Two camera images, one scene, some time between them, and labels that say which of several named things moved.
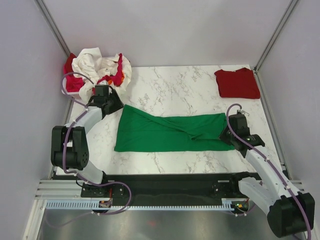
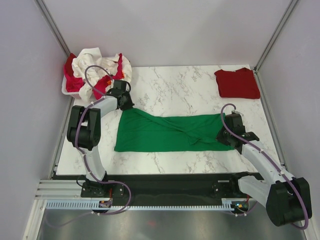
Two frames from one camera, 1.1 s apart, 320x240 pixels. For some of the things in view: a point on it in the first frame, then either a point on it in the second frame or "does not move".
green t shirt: x=141 y=131 does not move
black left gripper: x=118 y=104 → x=130 y=104
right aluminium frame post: x=282 y=21 does not move
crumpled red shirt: x=68 y=64 does not move
